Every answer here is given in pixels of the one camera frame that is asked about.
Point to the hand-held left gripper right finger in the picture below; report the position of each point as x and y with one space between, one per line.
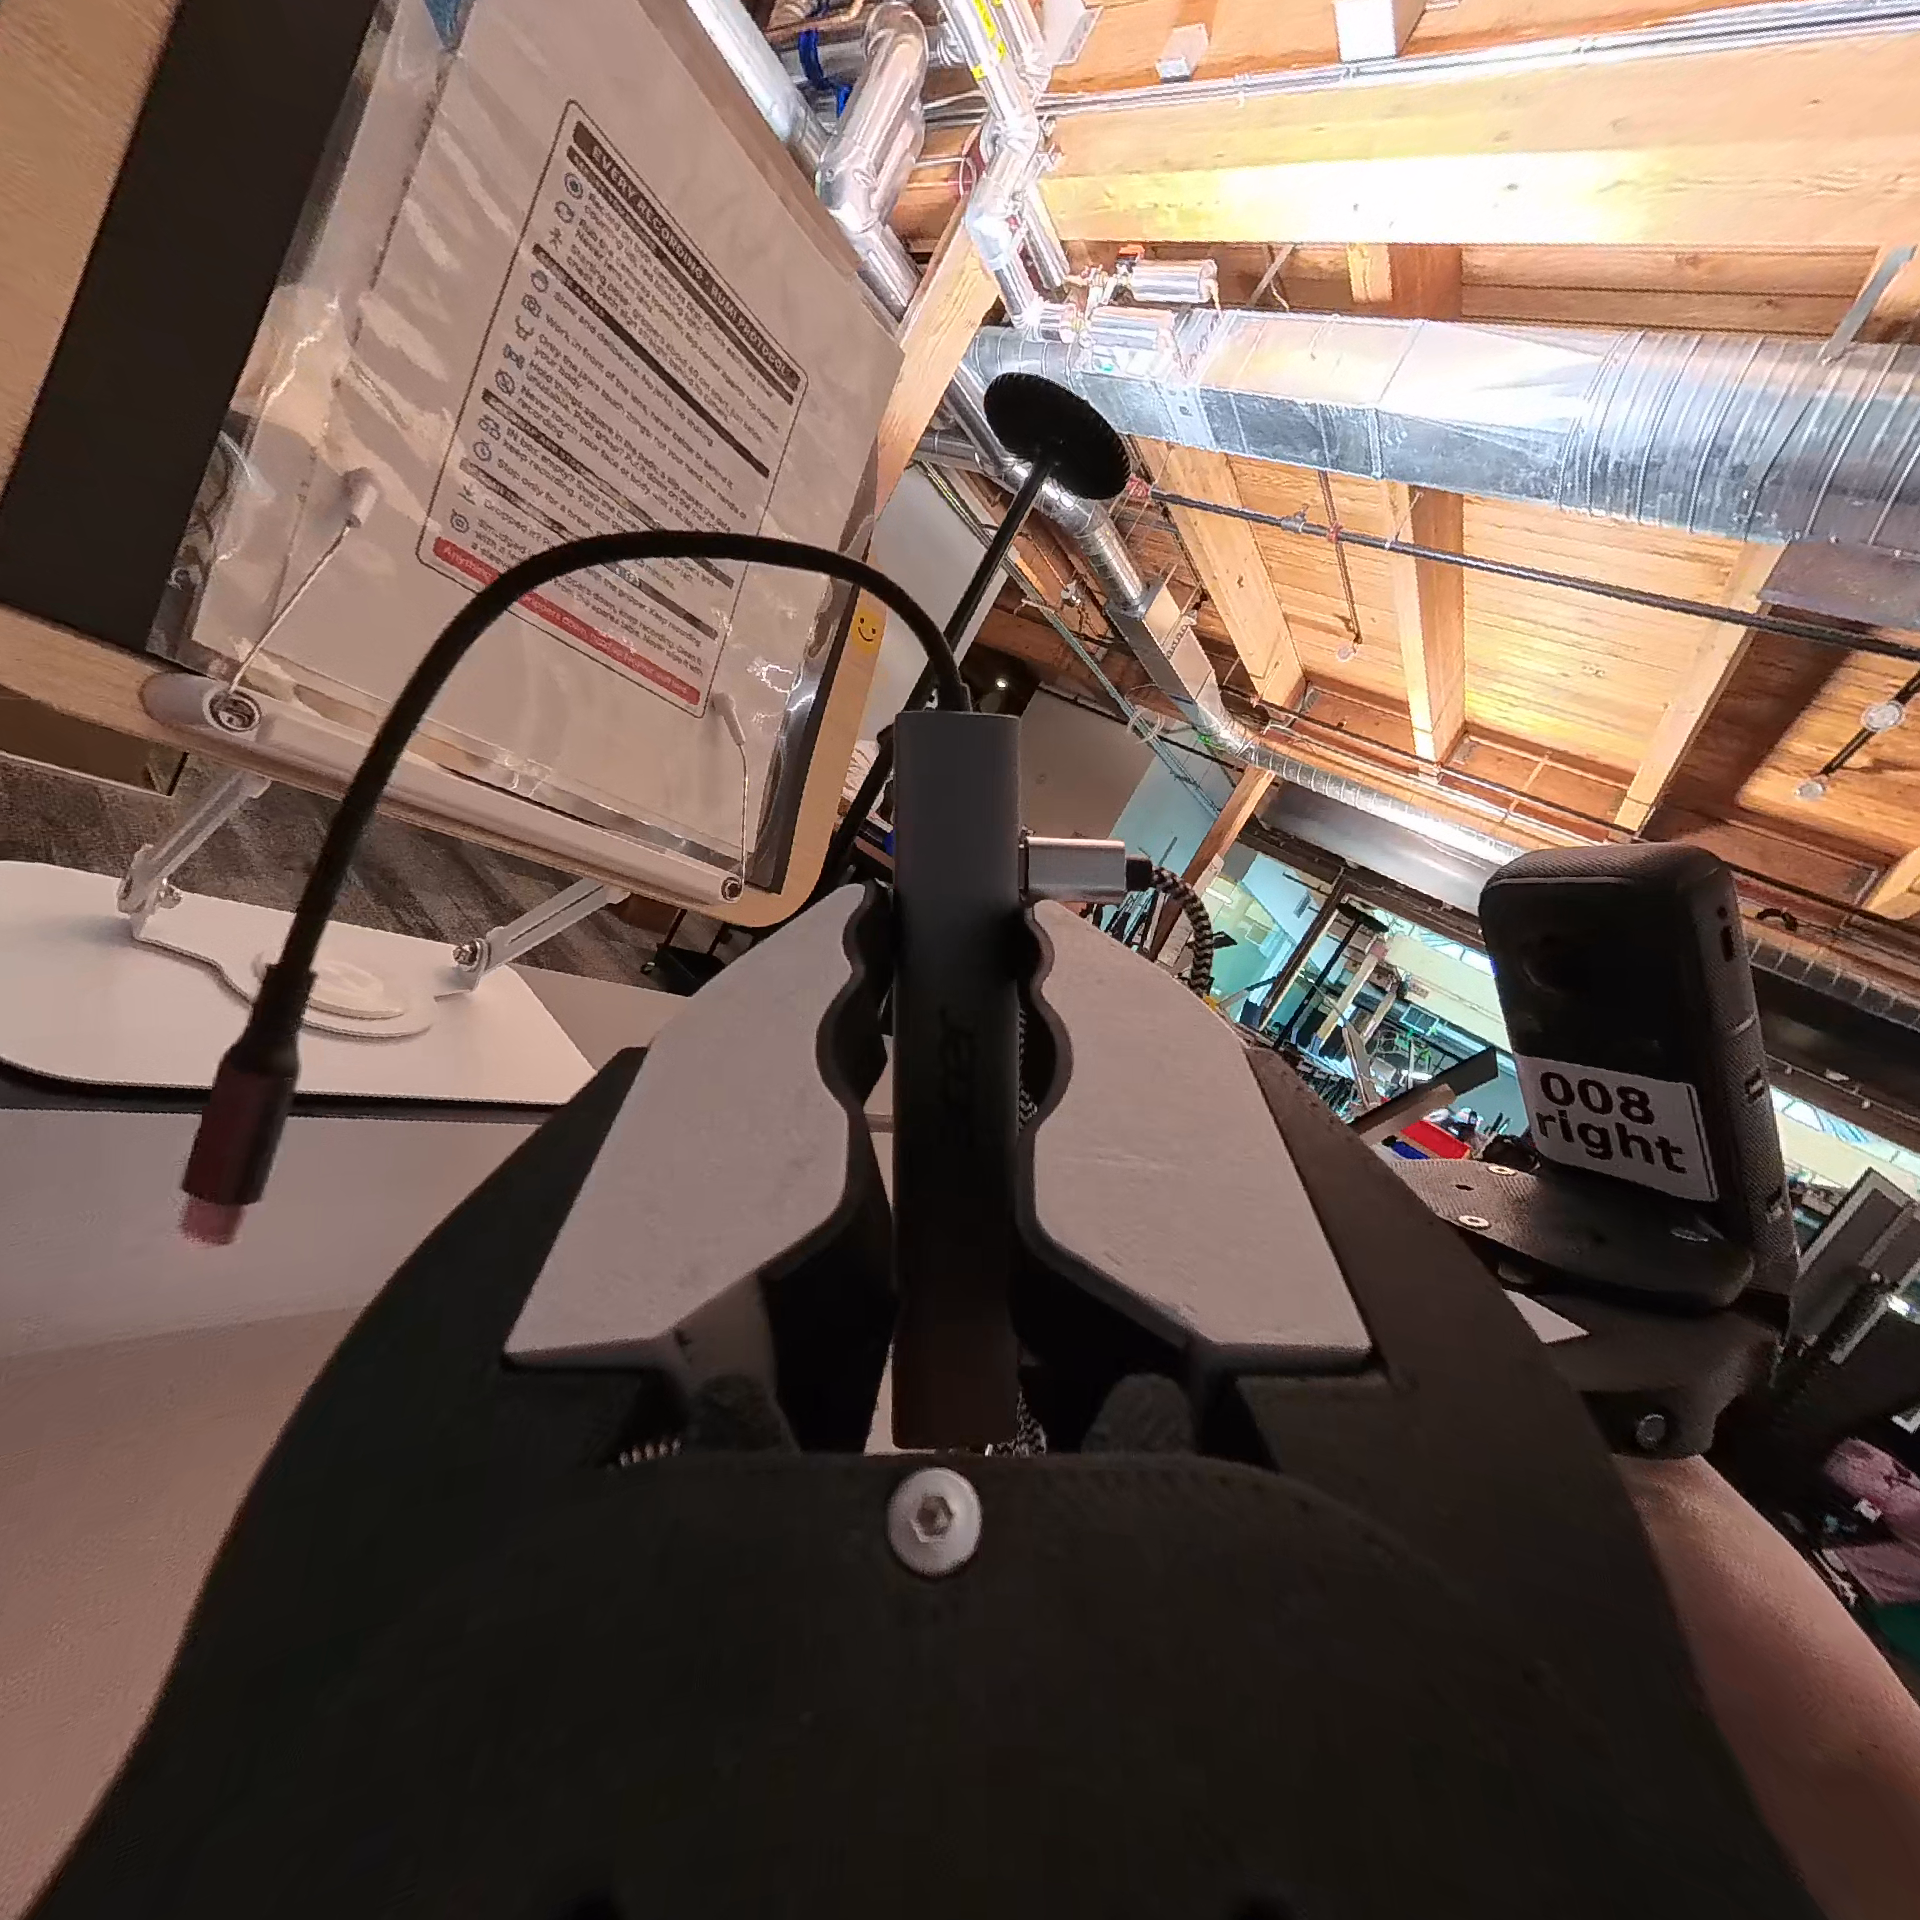
1185 1186

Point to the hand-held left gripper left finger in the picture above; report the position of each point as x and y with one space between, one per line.
705 1186

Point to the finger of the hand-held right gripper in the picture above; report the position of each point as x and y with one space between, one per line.
1552 1318

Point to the person's right forearm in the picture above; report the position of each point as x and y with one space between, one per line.
1800 1727

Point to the black pole with round disc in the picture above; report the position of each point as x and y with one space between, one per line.
1057 436

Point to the silver ventilation duct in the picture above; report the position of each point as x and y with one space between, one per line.
1499 422

